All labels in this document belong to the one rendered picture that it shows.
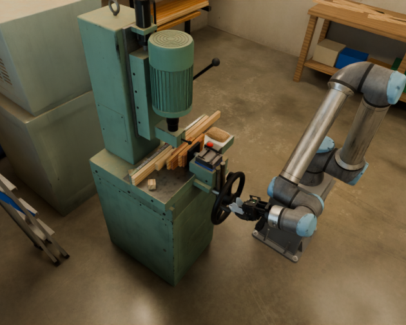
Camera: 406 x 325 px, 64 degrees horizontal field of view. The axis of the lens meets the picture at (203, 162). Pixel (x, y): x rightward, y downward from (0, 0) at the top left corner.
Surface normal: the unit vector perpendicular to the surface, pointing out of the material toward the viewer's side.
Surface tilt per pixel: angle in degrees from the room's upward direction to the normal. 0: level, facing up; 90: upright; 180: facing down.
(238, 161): 0
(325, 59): 90
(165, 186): 0
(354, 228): 0
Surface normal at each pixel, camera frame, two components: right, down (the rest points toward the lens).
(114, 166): 0.05, -0.72
